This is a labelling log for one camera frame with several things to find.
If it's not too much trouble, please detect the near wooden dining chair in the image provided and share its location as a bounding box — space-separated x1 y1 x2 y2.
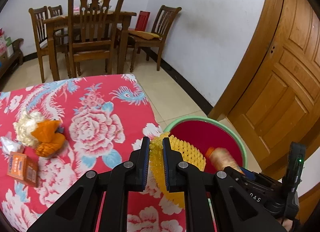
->
68 0 124 78

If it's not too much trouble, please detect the wooden dining table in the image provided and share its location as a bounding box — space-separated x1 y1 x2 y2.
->
43 10 137 82

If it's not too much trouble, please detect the pile of gift boxes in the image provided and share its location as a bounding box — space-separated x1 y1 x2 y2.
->
0 28 14 57

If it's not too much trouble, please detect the yellow seat cushion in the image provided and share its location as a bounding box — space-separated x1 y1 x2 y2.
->
129 30 161 40

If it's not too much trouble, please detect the red gift box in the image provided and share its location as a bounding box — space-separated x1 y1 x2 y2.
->
135 11 150 31

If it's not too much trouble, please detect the orange small carton box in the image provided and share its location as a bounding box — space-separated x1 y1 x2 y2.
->
7 152 38 188

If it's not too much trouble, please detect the wooden door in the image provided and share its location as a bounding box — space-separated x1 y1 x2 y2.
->
228 0 319 179

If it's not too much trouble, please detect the wooden door frame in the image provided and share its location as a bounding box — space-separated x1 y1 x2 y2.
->
208 0 284 121

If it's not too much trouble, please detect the red bucket green rim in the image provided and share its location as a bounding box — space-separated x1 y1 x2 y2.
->
164 116 247 170

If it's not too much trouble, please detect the wooden bench sofa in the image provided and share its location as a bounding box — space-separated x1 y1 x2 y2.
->
0 38 24 80

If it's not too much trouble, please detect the orange thread spool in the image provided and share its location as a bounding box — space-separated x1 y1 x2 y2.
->
206 147 244 174

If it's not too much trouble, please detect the far wooden dining chair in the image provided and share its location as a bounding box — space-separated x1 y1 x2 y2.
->
48 5 65 36

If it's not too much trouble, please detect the red floral tablecloth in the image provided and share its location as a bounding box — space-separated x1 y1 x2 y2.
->
0 73 187 232

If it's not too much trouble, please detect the left wooden dining chair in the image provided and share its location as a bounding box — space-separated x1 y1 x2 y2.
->
28 6 68 83

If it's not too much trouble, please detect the right wooden chair by wall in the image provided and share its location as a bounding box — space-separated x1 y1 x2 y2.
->
127 5 182 73

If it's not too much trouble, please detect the wooden dining chair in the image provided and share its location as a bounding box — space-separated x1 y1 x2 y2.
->
68 0 124 78
28 6 68 83
48 5 65 36

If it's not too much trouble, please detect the white paper ball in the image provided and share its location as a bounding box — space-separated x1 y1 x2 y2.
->
13 110 45 148

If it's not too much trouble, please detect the orange mesh bag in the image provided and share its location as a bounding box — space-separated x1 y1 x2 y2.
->
31 120 65 158

